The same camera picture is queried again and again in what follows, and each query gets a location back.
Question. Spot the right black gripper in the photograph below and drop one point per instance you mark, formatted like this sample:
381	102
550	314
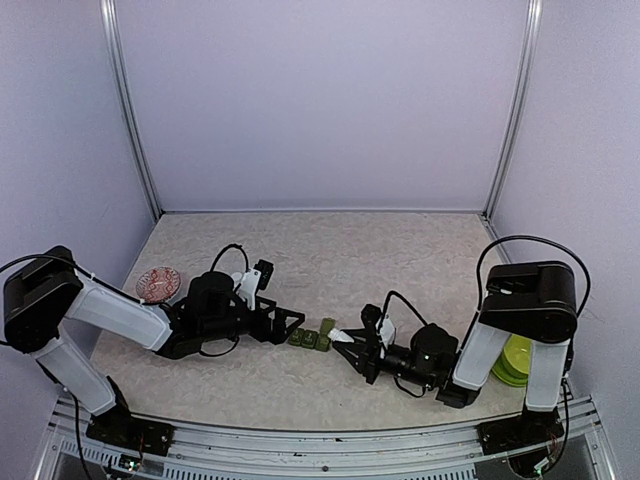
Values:
368	352

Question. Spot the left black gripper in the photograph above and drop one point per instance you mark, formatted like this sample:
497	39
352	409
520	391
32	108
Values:
277	335

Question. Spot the green weekly pill organizer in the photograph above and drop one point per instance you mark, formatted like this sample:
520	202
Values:
313	339

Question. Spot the small white pill bottle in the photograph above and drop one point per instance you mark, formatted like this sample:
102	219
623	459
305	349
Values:
337	335

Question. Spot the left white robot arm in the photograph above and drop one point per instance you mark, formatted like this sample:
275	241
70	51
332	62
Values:
45	289

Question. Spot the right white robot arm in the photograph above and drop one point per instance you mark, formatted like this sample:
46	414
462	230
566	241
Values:
532	300

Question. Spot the red patterned bowl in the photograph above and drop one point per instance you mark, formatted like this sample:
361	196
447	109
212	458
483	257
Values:
158	284

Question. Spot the green plate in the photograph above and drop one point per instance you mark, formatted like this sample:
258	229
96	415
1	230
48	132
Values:
504	372

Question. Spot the green bowl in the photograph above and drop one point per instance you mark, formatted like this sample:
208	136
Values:
516	356

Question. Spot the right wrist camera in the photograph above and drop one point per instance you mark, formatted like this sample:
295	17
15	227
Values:
379	329

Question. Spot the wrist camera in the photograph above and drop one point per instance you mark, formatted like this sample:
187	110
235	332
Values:
379	329
253	281

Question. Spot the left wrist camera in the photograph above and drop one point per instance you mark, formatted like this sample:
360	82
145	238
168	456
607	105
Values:
253	281

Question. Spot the aluminium front rail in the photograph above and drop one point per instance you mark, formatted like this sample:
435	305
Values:
453	451

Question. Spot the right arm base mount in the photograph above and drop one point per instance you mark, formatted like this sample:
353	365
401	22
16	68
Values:
532	426

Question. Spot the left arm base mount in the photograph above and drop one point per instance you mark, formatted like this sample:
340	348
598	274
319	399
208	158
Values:
119	427

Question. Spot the left aluminium corner post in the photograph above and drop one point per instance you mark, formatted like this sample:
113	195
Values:
108	10

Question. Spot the aluminium corner post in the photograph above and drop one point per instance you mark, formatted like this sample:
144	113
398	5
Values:
526	62
108	10

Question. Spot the right aluminium corner post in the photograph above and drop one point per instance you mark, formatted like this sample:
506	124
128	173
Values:
526	62

